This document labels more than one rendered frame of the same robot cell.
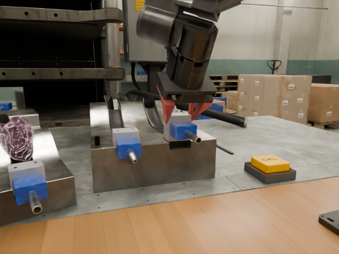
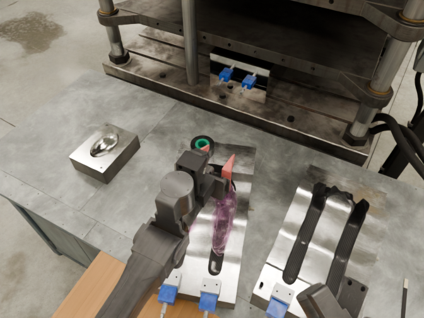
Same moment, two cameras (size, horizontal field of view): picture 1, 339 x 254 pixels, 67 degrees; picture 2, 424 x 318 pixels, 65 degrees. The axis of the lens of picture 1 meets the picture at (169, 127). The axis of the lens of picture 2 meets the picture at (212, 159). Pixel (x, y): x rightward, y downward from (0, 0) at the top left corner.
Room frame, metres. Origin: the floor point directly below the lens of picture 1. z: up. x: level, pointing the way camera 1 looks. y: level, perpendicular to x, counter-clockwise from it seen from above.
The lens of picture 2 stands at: (0.19, 0.03, 1.76)
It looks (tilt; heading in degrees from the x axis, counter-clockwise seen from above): 50 degrees down; 45
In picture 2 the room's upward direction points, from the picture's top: straight up
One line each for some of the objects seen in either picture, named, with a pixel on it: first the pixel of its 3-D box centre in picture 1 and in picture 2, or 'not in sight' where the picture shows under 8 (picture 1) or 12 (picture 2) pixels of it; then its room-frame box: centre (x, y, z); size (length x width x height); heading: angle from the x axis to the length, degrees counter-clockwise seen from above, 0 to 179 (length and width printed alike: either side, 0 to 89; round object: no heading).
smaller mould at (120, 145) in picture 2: not in sight; (106, 151); (0.49, 0.86, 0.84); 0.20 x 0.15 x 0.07; 17
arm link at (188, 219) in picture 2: not in sight; (181, 211); (0.38, 0.30, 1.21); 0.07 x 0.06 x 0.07; 18
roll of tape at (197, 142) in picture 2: not in sight; (202, 147); (0.69, 0.56, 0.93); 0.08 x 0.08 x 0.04
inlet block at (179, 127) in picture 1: (184, 131); not in sight; (0.49, -0.03, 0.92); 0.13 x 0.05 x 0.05; 17
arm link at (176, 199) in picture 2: not in sight; (168, 215); (0.35, 0.29, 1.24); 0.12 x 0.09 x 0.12; 18
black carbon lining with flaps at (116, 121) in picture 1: (133, 112); (327, 233); (0.72, 0.10, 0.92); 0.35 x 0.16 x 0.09; 17
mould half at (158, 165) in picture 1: (137, 127); (327, 238); (0.74, 0.09, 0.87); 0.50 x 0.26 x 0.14; 17
